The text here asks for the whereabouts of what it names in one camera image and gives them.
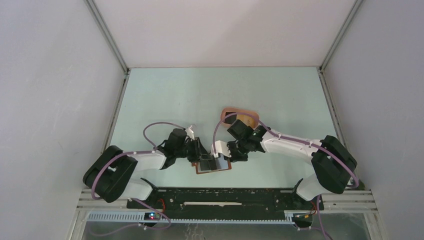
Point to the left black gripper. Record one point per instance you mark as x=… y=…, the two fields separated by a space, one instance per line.
x=199 y=152

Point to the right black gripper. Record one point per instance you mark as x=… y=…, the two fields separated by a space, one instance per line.
x=234 y=158

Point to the brown leather card holder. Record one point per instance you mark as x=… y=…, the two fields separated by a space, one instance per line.
x=199 y=173

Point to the pink oval tray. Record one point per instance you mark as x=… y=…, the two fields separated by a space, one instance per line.
x=238 y=111

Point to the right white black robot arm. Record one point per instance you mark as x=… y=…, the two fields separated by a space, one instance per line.
x=332 y=163

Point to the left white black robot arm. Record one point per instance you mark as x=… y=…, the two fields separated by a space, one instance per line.
x=113 y=175

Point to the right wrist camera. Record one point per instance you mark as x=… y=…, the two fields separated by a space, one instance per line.
x=220 y=147

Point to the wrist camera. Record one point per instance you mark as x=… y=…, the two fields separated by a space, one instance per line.
x=190 y=132
x=220 y=147

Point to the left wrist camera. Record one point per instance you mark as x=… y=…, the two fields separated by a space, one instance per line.
x=190 y=132

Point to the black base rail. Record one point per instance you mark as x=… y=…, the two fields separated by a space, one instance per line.
x=245 y=204

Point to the aluminium frame rail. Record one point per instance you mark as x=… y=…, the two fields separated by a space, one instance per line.
x=105 y=31

